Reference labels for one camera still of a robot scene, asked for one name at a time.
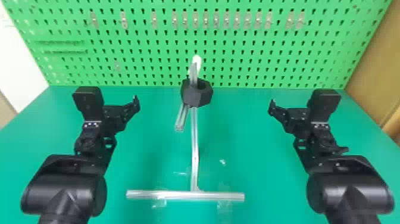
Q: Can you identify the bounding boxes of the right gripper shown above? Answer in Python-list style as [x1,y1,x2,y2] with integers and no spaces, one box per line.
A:
[267,98,313,139]

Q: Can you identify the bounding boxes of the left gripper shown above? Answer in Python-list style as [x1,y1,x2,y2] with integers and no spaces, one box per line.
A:
[101,95,141,138]

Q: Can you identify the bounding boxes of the black nut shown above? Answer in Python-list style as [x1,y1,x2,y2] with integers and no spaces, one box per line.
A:
[180,78,214,108]

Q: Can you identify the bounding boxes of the metal stand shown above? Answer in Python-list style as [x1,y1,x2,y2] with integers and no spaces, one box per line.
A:
[125,54,246,203]

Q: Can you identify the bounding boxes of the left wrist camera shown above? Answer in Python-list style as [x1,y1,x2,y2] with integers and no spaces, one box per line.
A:
[72,86,105,122]

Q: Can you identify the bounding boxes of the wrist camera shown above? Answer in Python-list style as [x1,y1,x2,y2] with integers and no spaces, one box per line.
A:
[307,88,342,123]
[72,86,105,122]

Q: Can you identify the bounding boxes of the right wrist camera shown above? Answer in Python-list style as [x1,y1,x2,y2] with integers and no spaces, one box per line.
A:
[307,88,342,123]

